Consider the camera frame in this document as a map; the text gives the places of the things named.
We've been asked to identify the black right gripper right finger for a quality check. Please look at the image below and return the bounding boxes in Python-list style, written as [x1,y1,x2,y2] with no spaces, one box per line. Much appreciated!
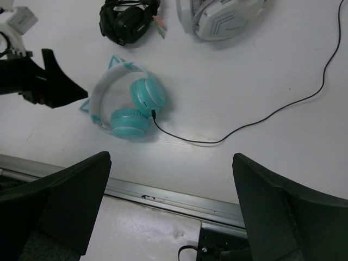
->
[232,153,347,260]

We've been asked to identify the thin black headphone cable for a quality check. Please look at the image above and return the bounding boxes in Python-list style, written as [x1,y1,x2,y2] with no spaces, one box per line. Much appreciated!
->
[151,0,345,144]

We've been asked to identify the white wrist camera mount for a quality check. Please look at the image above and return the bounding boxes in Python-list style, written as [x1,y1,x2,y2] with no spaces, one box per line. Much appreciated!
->
[1,6,39,58]

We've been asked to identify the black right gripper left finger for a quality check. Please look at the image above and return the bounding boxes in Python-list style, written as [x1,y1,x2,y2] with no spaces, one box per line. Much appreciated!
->
[1,151,111,260]

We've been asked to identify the black headphones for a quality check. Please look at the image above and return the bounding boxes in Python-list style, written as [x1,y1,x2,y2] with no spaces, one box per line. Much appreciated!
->
[99,0,166,46]

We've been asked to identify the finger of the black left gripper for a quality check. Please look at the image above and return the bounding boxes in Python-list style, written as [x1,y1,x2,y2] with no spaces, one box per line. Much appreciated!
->
[1,48,88,108]

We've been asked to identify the white gaming headset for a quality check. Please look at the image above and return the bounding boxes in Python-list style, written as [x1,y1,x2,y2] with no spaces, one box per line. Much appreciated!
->
[176,0,265,41]

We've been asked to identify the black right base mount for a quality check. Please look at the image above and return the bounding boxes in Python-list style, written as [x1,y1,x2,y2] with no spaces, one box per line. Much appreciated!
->
[178,227,252,261]

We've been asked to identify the aluminium table edge rail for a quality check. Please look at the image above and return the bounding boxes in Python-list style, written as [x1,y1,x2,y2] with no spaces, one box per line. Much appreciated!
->
[1,154,245,228]

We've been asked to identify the teal cat-ear headphones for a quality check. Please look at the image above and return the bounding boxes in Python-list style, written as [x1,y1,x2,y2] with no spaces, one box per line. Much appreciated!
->
[79,55,166,140]

